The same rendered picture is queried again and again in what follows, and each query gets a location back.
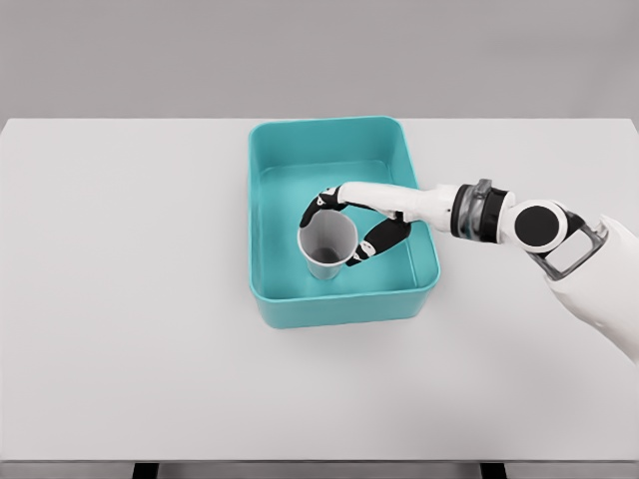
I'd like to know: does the white paper cup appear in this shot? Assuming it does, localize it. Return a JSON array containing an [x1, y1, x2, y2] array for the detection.
[[298, 209, 359, 281]]

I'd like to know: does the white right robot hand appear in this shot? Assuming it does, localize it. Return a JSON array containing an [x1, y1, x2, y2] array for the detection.
[[300, 181, 424, 267]]

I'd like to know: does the teal plastic basket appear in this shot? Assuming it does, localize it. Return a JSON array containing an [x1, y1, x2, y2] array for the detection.
[[248, 115, 442, 330]]

